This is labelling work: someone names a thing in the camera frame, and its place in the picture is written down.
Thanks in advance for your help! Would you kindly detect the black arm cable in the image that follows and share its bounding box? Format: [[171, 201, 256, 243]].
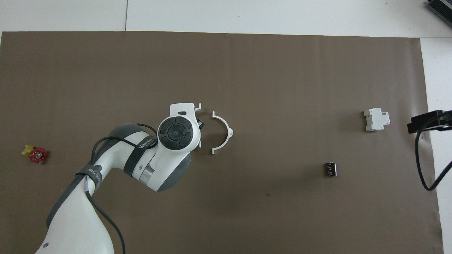
[[415, 116, 452, 192], [85, 123, 158, 254]]

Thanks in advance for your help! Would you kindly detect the red and yellow valve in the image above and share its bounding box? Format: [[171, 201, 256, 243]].
[[22, 144, 48, 163]]

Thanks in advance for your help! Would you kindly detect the white half ring pipe clamp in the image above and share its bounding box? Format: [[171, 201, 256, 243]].
[[212, 111, 234, 155], [195, 103, 202, 149]]

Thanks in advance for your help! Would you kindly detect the dark ribbed device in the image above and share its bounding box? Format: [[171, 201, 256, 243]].
[[426, 0, 452, 22]]

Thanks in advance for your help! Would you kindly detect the brown paper mat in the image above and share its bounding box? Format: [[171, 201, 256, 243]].
[[0, 31, 444, 254]]

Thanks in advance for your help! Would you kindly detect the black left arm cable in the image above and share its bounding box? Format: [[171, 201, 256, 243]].
[[85, 123, 158, 254]]

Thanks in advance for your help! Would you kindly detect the white circuit breaker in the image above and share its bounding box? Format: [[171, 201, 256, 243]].
[[364, 108, 391, 132]]

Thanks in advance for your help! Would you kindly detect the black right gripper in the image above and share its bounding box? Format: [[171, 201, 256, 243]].
[[407, 110, 452, 134]]

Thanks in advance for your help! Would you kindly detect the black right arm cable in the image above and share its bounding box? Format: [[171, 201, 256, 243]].
[[415, 116, 452, 192]]

